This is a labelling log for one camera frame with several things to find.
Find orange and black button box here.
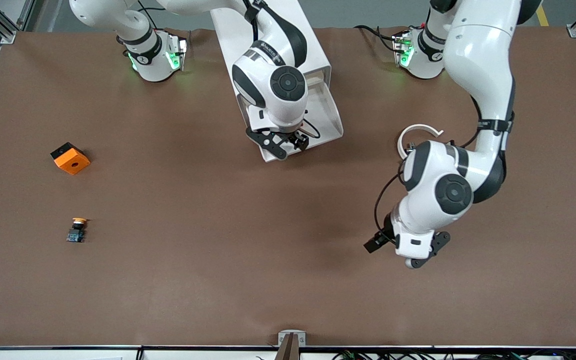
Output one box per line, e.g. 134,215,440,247
50,142,91,176

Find white curved plastic arc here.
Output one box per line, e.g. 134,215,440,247
397,123,444,162

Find brown paper table cover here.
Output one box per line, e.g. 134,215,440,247
0,26,576,348

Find tangled coloured cables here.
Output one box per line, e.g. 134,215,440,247
333,350,576,360

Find black arm base cable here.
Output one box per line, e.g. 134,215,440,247
354,24,400,53

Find grey metal bracket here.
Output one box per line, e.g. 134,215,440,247
277,330,307,347

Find brown post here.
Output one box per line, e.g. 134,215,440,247
275,334,301,360

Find white table edge rail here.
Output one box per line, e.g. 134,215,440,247
0,345,576,360

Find yellow-capped push button switch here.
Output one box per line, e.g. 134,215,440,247
66,217,90,244

